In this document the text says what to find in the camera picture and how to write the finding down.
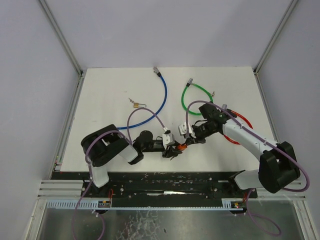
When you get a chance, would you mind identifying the orange black padlock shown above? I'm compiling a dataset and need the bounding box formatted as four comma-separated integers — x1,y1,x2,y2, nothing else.
176,143,188,151

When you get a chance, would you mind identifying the red cable lock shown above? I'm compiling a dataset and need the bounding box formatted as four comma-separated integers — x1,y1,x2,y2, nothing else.
221,104,254,146

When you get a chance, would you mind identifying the green cable lock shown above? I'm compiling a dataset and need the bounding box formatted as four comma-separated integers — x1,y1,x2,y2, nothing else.
180,77,216,112

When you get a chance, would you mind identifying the brass padlock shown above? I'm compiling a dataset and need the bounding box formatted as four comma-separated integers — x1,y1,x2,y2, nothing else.
133,102,147,108

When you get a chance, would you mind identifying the blue cable lock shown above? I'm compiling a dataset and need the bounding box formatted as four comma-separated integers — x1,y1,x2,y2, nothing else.
113,67,165,127

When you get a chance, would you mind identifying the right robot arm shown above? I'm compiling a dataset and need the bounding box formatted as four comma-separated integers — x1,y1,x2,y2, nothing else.
178,102,301,194

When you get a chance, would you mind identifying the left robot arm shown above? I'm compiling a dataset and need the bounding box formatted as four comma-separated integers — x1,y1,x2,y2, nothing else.
80,124,182,188

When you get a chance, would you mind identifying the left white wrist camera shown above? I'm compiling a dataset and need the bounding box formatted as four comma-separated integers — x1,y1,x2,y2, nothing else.
162,129,175,148

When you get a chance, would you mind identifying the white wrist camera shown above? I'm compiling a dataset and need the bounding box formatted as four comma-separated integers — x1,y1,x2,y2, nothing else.
162,129,175,148
178,122,195,139

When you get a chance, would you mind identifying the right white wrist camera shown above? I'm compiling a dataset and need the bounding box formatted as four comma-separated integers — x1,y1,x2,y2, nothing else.
178,122,195,139

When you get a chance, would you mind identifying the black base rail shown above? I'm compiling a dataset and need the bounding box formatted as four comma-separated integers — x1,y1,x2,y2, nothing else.
82,171,248,203

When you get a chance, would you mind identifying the white slotted cable duct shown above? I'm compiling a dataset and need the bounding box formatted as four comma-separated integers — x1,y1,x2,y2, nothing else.
46,196,243,211

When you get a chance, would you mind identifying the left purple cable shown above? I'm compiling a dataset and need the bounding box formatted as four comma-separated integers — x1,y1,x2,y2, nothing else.
71,107,170,240

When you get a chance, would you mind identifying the right aluminium frame post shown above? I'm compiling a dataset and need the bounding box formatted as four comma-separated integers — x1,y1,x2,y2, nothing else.
253,0,300,75

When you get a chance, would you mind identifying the aluminium frame post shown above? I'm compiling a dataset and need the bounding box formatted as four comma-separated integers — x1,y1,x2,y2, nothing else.
253,0,300,75
37,0,83,76

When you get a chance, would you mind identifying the left aluminium frame post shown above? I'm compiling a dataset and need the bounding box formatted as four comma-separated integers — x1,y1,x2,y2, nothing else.
37,0,83,76

